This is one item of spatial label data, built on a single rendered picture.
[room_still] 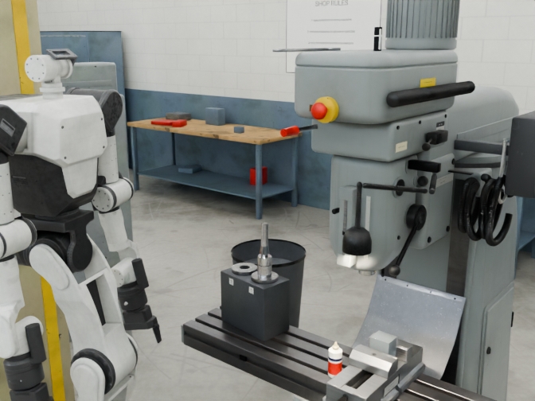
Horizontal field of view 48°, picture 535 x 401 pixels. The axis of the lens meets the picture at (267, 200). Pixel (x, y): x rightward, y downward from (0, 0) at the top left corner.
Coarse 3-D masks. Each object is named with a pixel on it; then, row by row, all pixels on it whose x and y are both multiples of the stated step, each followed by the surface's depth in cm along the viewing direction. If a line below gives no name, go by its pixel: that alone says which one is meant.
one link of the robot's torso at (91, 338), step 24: (48, 264) 162; (96, 264) 176; (72, 288) 162; (96, 288) 174; (72, 312) 167; (96, 312) 166; (120, 312) 175; (72, 336) 170; (96, 336) 167; (120, 336) 174; (72, 360) 171; (96, 360) 167; (120, 360) 171
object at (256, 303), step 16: (224, 272) 206; (240, 272) 203; (256, 272) 202; (272, 272) 202; (224, 288) 207; (240, 288) 201; (256, 288) 194; (272, 288) 195; (288, 288) 200; (224, 304) 209; (240, 304) 202; (256, 304) 196; (272, 304) 196; (288, 304) 202; (224, 320) 211; (240, 320) 204; (256, 320) 198; (272, 320) 198; (288, 320) 203; (256, 336) 199; (272, 336) 199
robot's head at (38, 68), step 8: (32, 56) 151; (40, 56) 150; (48, 56) 153; (32, 64) 151; (40, 64) 151; (48, 64) 151; (56, 64) 154; (64, 64) 158; (32, 72) 152; (40, 72) 151; (48, 72) 151; (56, 72) 154; (64, 72) 159; (40, 80) 152; (48, 80) 155; (56, 80) 156; (40, 88) 156; (48, 88) 155; (56, 88) 155; (64, 88) 158
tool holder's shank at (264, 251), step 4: (264, 224) 194; (264, 228) 194; (264, 232) 195; (264, 236) 195; (264, 240) 195; (264, 244) 196; (260, 248) 197; (264, 248) 196; (268, 248) 197; (260, 252) 197; (264, 252) 196; (268, 252) 197; (264, 256) 197
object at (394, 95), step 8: (416, 88) 142; (424, 88) 143; (432, 88) 146; (440, 88) 149; (448, 88) 153; (456, 88) 156; (464, 88) 160; (472, 88) 164; (392, 96) 133; (400, 96) 133; (408, 96) 136; (416, 96) 139; (424, 96) 142; (432, 96) 146; (440, 96) 150; (448, 96) 154; (392, 104) 134; (400, 104) 134; (408, 104) 139
